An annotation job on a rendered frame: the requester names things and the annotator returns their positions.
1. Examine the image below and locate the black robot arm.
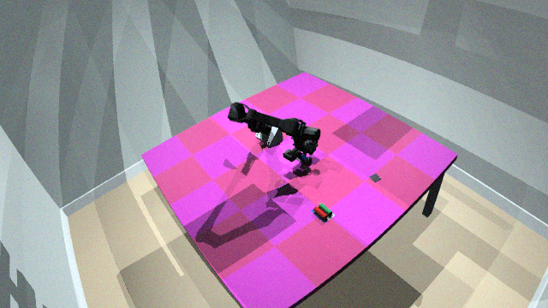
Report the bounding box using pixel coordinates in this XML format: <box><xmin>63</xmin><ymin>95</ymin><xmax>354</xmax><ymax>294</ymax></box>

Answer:
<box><xmin>227</xmin><ymin>102</ymin><xmax>320</xmax><ymax>155</ymax></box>

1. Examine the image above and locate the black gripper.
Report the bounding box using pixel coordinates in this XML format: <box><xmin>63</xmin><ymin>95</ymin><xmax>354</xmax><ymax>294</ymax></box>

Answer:
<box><xmin>283</xmin><ymin>137</ymin><xmax>307</xmax><ymax>162</ymax></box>

